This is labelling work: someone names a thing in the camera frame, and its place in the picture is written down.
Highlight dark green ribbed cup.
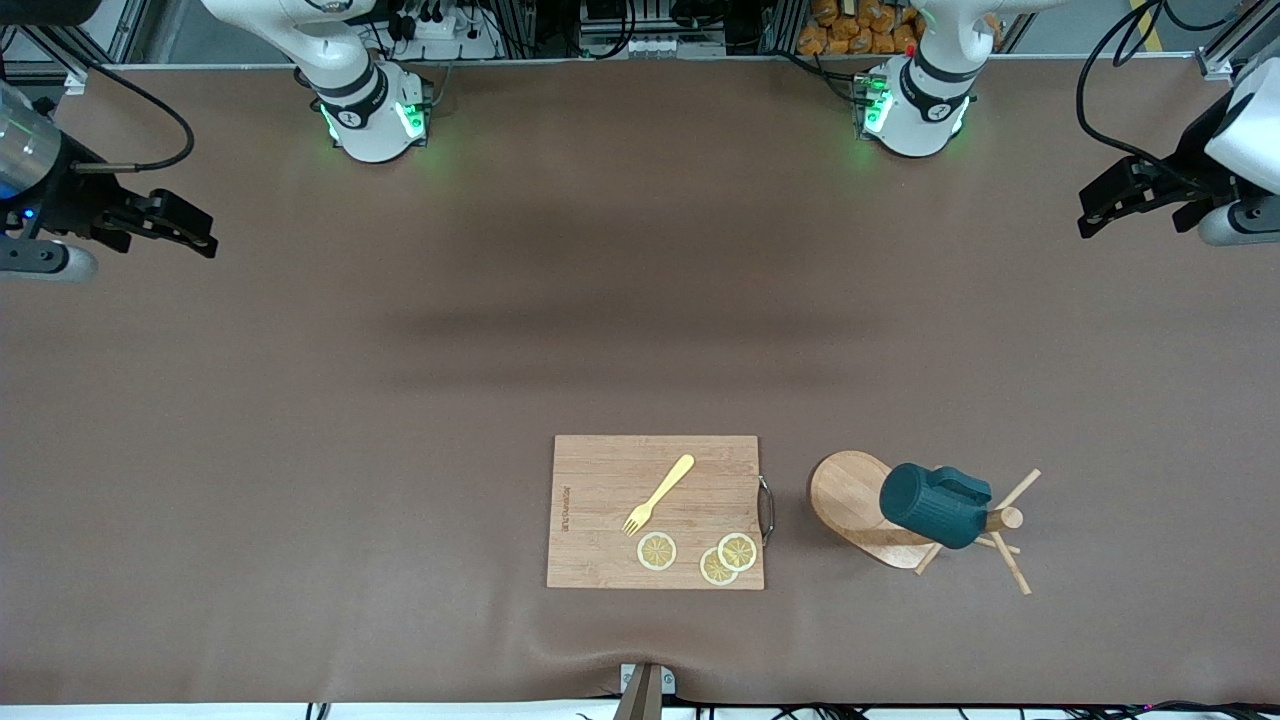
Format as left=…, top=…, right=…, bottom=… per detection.
left=879, top=461, right=993, bottom=550

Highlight wooden mug tree rack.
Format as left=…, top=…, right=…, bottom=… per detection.
left=808, top=450, right=1043, bottom=597

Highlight orange snack bag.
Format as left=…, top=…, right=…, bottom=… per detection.
left=797, top=0, right=926, bottom=56

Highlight white power strip with plugs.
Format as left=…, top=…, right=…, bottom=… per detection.
left=385, top=10, right=501, bottom=61

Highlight yellow plastic fork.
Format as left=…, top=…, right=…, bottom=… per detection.
left=622, top=454, right=696, bottom=538

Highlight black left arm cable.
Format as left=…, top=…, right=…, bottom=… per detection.
left=1075, top=0, right=1216, bottom=189

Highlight aluminium frame profile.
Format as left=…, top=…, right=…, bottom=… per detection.
left=1198, top=0, right=1280, bottom=83
left=0, top=0, right=166, bottom=96

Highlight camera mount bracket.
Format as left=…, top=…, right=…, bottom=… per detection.
left=618, top=662, right=678, bottom=720

